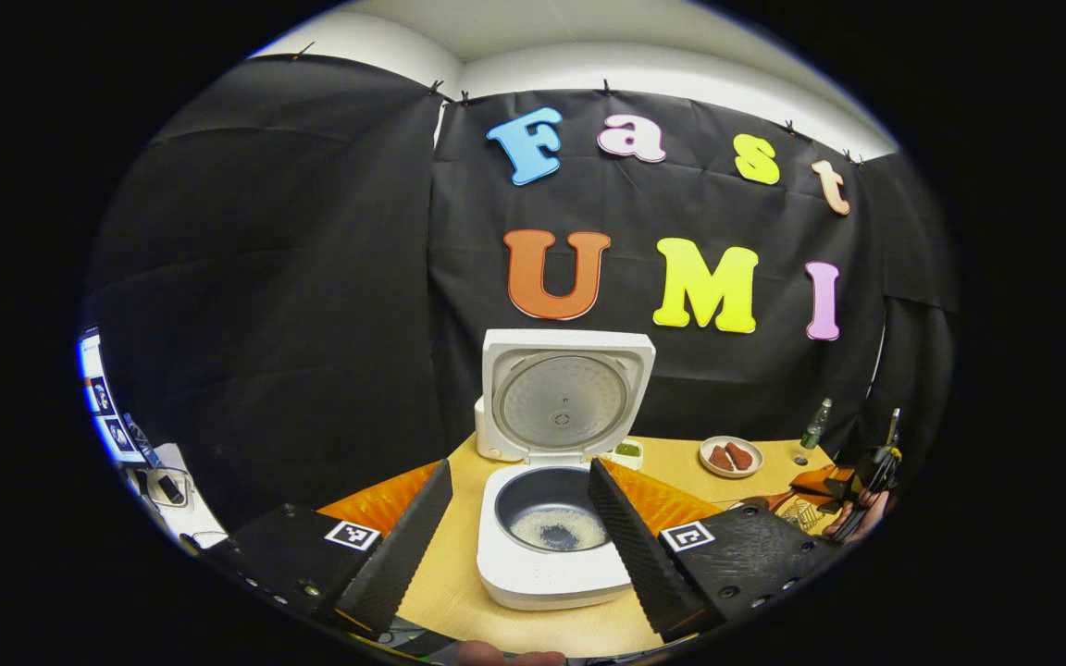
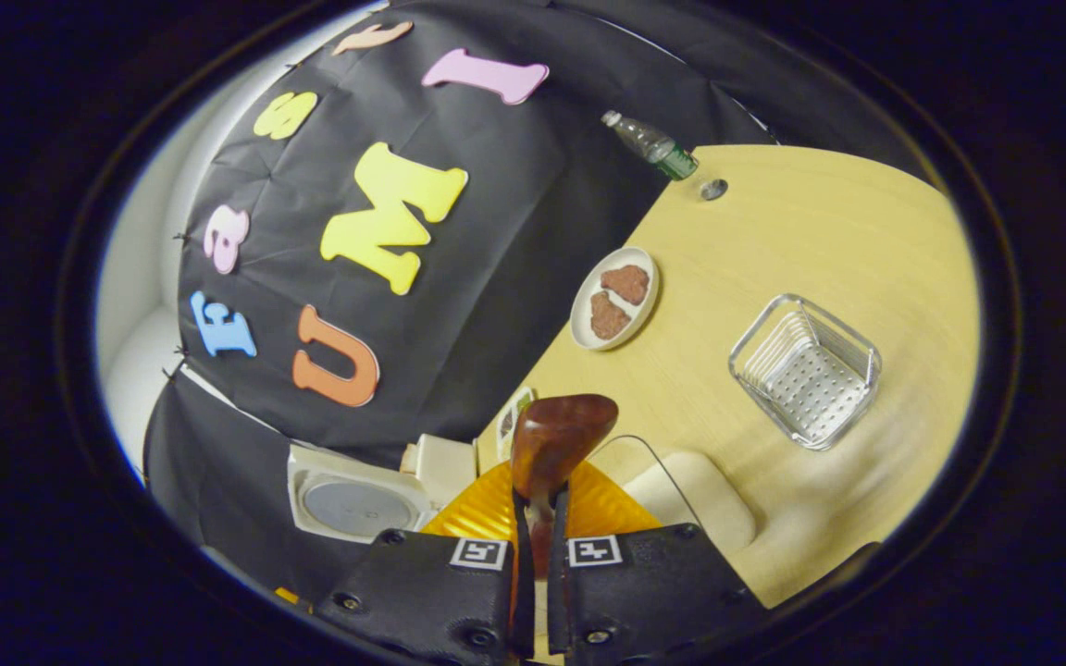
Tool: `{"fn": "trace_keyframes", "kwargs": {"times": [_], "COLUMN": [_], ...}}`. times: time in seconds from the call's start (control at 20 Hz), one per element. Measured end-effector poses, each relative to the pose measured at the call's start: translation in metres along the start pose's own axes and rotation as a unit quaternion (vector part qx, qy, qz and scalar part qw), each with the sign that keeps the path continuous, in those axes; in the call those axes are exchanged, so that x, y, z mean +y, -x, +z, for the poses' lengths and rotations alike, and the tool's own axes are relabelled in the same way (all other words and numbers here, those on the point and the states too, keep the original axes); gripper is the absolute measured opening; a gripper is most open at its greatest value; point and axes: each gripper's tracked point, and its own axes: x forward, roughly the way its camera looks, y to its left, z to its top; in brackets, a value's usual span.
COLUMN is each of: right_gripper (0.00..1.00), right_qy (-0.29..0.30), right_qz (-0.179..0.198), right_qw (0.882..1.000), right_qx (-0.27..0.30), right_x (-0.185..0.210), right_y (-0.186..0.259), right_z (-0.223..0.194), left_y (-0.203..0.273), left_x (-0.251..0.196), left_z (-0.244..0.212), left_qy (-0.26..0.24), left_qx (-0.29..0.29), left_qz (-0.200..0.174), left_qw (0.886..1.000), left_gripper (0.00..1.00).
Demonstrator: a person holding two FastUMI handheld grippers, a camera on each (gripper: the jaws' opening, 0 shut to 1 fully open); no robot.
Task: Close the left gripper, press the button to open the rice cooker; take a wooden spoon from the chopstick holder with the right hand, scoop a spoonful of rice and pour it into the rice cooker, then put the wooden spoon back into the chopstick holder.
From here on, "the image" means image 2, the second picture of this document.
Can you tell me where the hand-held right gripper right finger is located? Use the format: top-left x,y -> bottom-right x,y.
547,460 -> 768,666

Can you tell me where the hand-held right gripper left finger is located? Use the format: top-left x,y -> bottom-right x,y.
316,461 -> 536,666

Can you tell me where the brown wooden spoon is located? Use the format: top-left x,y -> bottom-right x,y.
509,394 -> 620,579

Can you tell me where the white toaster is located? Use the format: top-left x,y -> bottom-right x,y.
401,433 -> 478,508

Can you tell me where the white divided grain tray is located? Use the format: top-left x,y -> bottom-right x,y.
494,386 -> 536,463

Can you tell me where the white round plate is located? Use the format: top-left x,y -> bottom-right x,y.
569,246 -> 661,352

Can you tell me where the brown meat piece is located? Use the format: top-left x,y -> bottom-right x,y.
601,265 -> 651,306
589,290 -> 632,340

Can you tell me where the clear plastic water bottle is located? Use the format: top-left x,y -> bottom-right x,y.
601,110 -> 700,181

